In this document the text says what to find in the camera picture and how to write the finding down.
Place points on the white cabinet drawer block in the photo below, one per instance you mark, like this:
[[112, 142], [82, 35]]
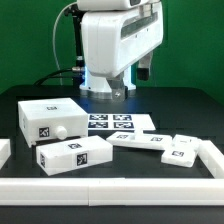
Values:
[[73, 154]]

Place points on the white sheet with fiducial markers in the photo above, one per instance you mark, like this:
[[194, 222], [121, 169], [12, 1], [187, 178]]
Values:
[[120, 122]]

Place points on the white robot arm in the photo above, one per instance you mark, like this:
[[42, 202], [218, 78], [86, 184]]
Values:
[[98, 87]]

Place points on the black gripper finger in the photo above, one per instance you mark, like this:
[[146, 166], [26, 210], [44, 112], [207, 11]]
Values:
[[144, 66], [118, 88]]

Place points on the white right border rail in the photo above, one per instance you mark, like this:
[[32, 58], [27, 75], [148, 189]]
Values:
[[212, 158]]

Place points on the white border rail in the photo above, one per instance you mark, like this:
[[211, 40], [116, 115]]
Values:
[[212, 158], [111, 192], [5, 151]]

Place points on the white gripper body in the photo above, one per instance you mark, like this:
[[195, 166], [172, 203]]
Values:
[[116, 34]]

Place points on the white cabinet body box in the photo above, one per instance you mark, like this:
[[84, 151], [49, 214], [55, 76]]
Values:
[[47, 119]]

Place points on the small white cabinet panel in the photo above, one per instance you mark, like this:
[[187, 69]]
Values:
[[182, 151]]

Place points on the long white cabinet door panel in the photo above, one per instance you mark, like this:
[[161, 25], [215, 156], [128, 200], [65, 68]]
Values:
[[140, 140]]

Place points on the white front border rail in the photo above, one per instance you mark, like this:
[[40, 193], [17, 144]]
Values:
[[111, 192]]

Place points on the white left border rail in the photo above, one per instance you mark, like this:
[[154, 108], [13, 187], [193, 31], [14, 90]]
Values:
[[5, 151]]

